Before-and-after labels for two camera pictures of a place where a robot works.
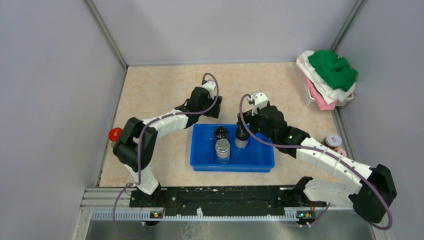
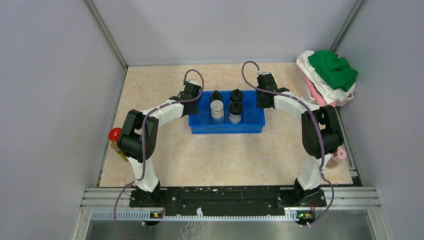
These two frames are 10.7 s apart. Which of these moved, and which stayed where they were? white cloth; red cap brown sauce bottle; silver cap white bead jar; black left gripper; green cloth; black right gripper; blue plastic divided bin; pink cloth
Moved: silver cap white bead jar; black right gripper; blue plastic divided bin; black left gripper
Stayed: red cap brown sauce bottle; white cloth; green cloth; pink cloth
